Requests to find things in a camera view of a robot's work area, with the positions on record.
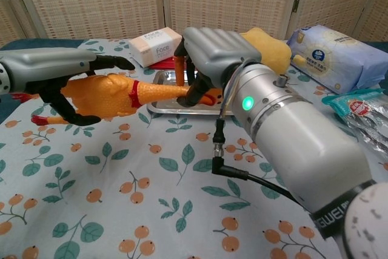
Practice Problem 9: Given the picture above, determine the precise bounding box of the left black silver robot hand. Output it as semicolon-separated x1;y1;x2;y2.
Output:
5;47;136;126

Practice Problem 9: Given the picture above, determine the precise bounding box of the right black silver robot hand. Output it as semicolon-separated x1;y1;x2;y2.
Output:
174;27;263;108

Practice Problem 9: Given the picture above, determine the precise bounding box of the orange rubber chicken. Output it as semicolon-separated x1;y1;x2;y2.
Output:
12;72;225;126

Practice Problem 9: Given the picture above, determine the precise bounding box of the yellow plush toy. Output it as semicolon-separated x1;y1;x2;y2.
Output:
241;27;304;75

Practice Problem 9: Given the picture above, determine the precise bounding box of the peach white tissue box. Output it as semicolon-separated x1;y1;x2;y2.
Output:
127;27;182;68

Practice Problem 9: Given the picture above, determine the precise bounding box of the silver metal tray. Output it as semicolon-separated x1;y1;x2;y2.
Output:
146;69;236;116

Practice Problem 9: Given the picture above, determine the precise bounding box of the light blue tissue pack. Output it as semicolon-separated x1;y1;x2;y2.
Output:
286;24;388;95

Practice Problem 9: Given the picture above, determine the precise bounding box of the floral print tablecloth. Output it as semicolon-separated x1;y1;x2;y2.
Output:
0;38;388;259

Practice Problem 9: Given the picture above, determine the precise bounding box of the teal clear snack bag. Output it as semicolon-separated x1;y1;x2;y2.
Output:
321;88;388;175

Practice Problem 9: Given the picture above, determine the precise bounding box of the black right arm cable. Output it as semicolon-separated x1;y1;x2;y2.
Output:
211;118;307;208

